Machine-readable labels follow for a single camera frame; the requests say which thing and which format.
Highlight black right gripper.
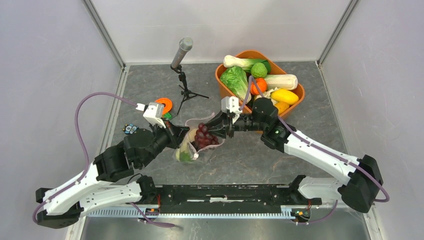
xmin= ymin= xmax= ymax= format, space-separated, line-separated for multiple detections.
xmin=203 ymin=109 xmax=266 ymax=140

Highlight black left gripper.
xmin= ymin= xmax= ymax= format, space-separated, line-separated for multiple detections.
xmin=140 ymin=117 xmax=191 ymax=168

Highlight purple toy grapes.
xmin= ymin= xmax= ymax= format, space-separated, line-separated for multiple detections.
xmin=191 ymin=122 xmax=219 ymax=151

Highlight clear zip top bag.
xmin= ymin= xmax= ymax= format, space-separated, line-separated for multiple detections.
xmin=173 ymin=113 xmax=225 ymax=163

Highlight small orange toy pumpkin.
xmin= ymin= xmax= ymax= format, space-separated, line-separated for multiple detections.
xmin=250 ymin=77 xmax=268 ymax=96

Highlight yellow orange toy fruit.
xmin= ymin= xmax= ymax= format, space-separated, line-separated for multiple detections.
xmin=274 ymin=101 xmax=290 ymax=116

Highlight green bumpy custard apple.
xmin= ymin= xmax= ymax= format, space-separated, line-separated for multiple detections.
xmin=250 ymin=62 xmax=268 ymax=78

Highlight yellow toy lemon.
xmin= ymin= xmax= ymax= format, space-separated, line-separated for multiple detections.
xmin=270 ymin=89 xmax=299 ymax=106

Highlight white daikon radish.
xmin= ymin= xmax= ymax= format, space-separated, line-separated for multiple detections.
xmin=174 ymin=129 xmax=199 ymax=163

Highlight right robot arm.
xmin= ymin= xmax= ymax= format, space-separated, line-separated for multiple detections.
xmin=205 ymin=97 xmax=389 ymax=213

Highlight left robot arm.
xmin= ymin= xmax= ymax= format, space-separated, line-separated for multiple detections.
xmin=32 ymin=120 xmax=189 ymax=229

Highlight green toy brick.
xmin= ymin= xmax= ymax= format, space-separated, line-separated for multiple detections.
xmin=163 ymin=112 xmax=173 ymax=120

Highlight blue owl wooden block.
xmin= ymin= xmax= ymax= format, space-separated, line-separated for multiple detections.
xmin=122 ymin=123 xmax=139 ymax=135

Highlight black microphone tripod stand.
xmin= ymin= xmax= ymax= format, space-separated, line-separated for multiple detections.
xmin=170 ymin=65 xmax=209 ymax=116

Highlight green lettuce leaf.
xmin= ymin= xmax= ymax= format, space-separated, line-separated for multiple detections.
xmin=219 ymin=66 xmax=252 ymax=102

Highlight white toy cauliflower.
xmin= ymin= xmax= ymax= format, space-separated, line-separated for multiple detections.
xmin=253 ymin=87 xmax=279 ymax=105

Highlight orange plastic basket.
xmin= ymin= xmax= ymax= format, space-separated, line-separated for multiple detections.
xmin=215 ymin=49 xmax=305 ymax=120

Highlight white napa cabbage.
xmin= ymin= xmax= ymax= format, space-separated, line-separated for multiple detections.
xmin=264 ymin=74 xmax=298 ymax=90

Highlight silver microphone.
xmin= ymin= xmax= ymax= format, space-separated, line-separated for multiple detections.
xmin=170 ymin=37 xmax=194 ymax=69

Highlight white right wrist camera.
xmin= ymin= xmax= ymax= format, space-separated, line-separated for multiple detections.
xmin=221 ymin=96 xmax=242 ymax=124

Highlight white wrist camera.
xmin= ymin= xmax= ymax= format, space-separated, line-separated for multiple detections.
xmin=136 ymin=102 xmax=166 ymax=128
xmin=221 ymin=96 xmax=242 ymax=124

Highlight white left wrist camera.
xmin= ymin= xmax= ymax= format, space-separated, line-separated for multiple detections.
xmin=136 ymin=102 xmax=166 ymax=128

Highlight orange toy block ring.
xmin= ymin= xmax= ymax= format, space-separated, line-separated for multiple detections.
xmin=154 ymin=97 xmax=174 ymax=117

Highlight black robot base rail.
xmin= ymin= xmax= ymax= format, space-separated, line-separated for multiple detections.
xmin=125 ymin=184 xmax=322 ymax=216

